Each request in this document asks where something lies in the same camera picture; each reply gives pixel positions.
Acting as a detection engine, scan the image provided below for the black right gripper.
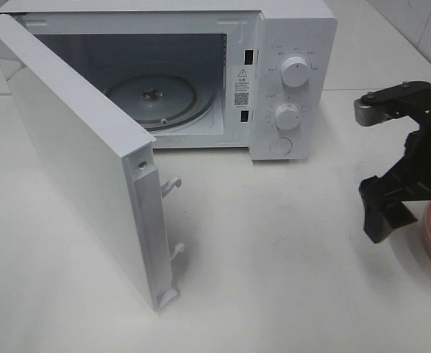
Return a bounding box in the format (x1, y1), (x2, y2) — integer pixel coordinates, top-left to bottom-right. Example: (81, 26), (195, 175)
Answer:
(358, 119), (431, 243)

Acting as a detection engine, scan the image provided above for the white microwave door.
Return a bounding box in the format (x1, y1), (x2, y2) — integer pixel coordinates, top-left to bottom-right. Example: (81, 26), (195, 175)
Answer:
(0, 14), (185, 310)

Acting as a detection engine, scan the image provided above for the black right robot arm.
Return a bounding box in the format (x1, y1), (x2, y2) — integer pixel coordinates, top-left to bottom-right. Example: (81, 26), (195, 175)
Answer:
(354, 81), (431, 243)

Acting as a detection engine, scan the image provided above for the white lower microwave knob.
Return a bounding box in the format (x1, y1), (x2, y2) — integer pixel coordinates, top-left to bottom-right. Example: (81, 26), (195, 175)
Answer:
(274, 104), (302, 131)

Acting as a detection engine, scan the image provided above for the white microwave knob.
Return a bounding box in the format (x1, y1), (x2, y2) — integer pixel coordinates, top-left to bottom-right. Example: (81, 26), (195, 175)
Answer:
(280, 54), (310, 88)
(274, 104), (302, 131)

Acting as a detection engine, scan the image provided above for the white upper microwave knob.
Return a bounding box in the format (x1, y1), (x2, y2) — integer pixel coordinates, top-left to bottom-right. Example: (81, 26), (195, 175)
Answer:
(280, 54), (310, 88)

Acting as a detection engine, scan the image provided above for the white microwave oven body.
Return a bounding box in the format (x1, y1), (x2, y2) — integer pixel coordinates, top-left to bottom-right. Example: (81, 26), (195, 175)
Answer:
(0, 1), (337, 160)

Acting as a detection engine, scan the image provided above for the white warning label sticker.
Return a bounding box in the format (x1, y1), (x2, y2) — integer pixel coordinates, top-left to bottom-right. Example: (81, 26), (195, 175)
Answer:
(231, 65), (252, 109)

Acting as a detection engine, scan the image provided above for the glass microwave turntable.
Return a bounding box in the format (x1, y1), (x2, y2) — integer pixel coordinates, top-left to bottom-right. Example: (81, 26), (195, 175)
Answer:
(106, 74), (216, 131)

